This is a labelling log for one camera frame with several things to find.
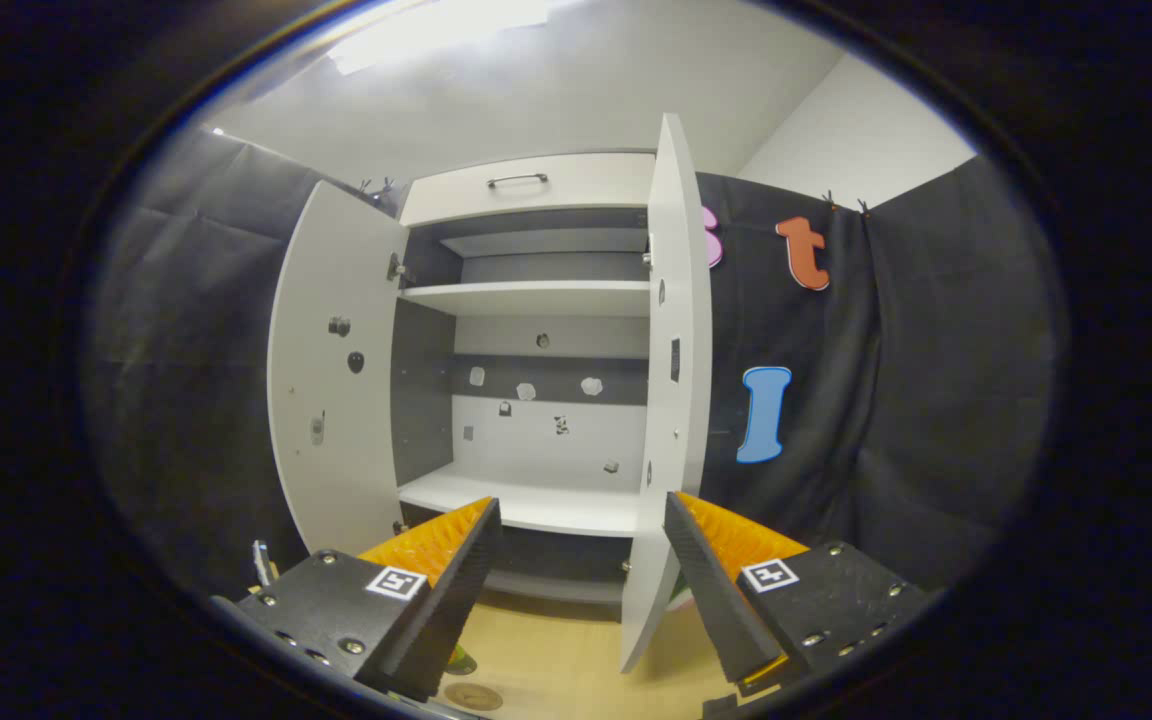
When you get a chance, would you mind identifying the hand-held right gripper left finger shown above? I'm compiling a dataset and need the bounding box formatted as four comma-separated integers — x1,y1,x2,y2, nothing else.
211,497,504,703

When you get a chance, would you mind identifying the white cabinet door black-cat sticker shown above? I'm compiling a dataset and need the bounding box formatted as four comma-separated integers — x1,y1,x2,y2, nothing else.
619,113,714,674

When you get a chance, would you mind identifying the white grey cabinet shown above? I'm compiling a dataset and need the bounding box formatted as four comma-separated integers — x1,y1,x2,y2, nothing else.
391,150,657,606

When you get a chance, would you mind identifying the black backdrop cloth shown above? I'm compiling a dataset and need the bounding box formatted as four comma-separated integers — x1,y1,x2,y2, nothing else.
86,125,1062,601

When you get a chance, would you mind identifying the ceiling light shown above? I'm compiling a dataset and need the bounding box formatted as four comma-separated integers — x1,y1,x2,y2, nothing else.
326,0,552,76

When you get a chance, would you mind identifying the white cabinet shelf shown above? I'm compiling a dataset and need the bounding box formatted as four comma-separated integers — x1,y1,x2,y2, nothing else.
399,280,651,319
398,462,642,539

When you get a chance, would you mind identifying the white cabinet door camera sticker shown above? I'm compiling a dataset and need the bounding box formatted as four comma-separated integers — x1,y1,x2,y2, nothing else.
267,180,409,556

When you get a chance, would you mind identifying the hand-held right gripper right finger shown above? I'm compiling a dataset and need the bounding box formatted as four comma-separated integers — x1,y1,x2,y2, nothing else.
663,490,929,698

